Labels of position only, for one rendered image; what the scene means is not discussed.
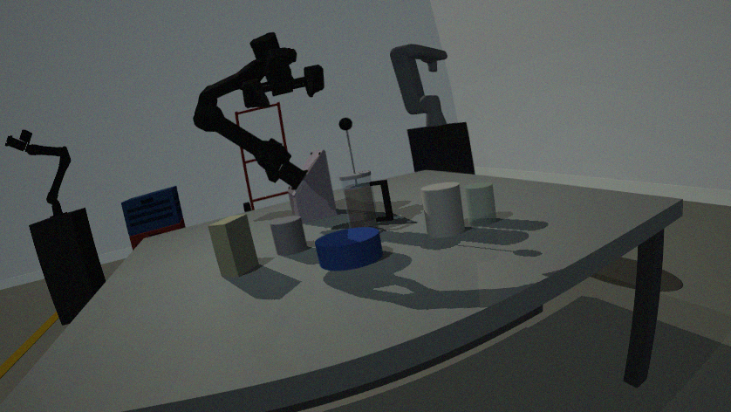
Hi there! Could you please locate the glass french press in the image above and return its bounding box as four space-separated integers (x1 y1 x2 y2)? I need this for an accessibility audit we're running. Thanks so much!
338 118 393 234

